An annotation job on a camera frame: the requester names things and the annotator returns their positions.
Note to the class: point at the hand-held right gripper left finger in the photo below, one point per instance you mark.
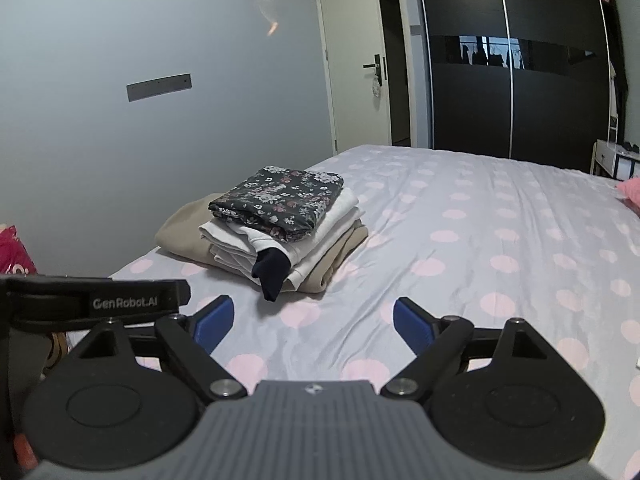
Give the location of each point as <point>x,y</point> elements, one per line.
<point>215,322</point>

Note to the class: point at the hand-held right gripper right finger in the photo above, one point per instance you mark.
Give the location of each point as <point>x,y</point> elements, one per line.
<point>412,327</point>

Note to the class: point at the floral dark pants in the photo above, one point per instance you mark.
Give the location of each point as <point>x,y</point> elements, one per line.
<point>280,200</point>

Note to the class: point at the pink patterned bag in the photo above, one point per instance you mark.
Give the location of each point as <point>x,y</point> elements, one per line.
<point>15,255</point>

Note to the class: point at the navy garment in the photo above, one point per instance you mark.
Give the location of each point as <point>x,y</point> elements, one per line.
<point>270,275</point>

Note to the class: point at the polka dot bed sheet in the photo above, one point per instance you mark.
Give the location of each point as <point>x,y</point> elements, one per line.
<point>475,260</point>

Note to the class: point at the folded beige cloth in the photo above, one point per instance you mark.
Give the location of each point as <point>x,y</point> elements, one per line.
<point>185,235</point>

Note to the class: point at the folded off-white garment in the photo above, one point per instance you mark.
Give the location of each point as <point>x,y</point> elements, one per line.
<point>320,250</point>

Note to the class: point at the folded light grey sweatshirt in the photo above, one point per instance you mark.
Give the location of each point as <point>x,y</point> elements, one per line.
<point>335,210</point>

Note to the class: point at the black sliding wardrobe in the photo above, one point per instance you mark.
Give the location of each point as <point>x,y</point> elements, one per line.
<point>500,100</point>

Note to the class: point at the pink pillow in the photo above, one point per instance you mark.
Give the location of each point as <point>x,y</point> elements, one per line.
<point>631,194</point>

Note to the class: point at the white nightstand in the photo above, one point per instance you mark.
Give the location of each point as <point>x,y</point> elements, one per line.
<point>615,160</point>

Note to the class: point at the white room door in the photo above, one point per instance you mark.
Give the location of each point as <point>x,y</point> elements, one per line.
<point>350,60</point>

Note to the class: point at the white ladder rack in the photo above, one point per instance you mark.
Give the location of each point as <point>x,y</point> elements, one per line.
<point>613,129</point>

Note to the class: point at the grey wall mounting plate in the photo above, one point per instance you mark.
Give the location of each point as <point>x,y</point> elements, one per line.
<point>159,88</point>

